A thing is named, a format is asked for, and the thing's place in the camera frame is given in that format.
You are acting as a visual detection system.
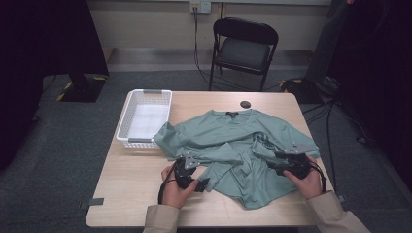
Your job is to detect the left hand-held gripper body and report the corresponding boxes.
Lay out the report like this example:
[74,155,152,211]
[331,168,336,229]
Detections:
[174,153,202,191]

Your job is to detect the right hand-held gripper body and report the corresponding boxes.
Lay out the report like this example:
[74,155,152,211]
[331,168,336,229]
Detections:
[274,142,321,181]

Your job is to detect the green t-shirt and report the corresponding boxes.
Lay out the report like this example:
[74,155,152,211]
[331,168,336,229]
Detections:
[153,108,322,211]

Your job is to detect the person's left hand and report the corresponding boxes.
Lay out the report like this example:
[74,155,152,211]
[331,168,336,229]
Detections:
[160,163,200,210]

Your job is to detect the person's right hand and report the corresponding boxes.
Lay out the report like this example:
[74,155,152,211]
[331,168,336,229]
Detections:
[282,154,325,201]

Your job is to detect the white plastic basket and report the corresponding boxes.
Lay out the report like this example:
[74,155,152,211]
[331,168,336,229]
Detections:
[115,88,174,150]

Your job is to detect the black stand base yellow stripes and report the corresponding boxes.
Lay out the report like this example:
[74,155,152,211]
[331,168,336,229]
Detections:
[55,73,109,104]
[278,77,323,105]

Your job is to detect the grey tape strip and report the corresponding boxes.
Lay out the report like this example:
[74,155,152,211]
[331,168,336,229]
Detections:
[79,197,106,210]

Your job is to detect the black folding chair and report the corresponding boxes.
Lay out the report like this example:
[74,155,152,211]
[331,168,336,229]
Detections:
[208,17,280,92]

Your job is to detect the dark curtain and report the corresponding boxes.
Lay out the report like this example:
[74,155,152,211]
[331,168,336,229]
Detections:
[326,0,412,193]
[0,0,110,172]

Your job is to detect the grey upright panel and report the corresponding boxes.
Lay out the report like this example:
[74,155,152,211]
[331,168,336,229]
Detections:
[303,0,346,83]

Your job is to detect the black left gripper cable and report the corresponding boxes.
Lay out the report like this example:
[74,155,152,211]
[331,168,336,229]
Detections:
[156,160,180,206]

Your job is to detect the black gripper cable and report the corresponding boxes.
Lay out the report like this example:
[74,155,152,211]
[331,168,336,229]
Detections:
[309,160,328,195]
[156,160,180,206]

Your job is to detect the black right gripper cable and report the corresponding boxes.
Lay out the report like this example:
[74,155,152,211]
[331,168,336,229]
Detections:
[309,160,328,195]

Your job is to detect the black floor cables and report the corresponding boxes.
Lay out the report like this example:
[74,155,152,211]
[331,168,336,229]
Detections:
[300,96,378,195]

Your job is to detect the white wall socket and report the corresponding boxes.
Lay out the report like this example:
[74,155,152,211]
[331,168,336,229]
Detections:
[189,0,213,15]

